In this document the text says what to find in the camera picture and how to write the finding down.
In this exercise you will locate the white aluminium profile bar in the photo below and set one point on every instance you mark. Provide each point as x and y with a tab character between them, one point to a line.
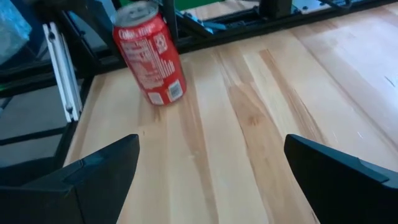
63	81

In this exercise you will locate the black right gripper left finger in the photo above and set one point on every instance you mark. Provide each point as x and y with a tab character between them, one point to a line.
68	199

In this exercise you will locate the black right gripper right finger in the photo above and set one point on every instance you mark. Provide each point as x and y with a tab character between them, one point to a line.
348	196

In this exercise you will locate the red Coca-Cola can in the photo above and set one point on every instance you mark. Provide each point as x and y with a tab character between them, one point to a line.
149	59

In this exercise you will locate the green floor mat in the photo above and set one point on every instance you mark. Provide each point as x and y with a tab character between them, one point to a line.
192	3

